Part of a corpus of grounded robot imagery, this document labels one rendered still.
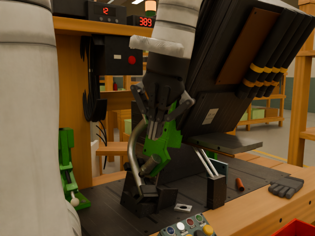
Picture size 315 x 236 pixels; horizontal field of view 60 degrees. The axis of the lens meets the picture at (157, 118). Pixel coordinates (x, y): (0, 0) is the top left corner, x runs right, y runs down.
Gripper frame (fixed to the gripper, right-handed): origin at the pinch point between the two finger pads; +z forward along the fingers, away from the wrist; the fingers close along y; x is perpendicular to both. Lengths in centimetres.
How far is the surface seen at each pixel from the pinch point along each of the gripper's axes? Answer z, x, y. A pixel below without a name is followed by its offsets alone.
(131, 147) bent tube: 22.0, -37.1, 23.1
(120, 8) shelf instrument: -25, -48, 44
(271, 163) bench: 35, -108, -25
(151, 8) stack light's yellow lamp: -30, -74, 44
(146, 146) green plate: 19.8, -37.4, 17.5
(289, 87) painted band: 55, -1121, -47
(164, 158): 19.2, -31.5, 7.9
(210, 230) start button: 30.1, -21.8, -12.7
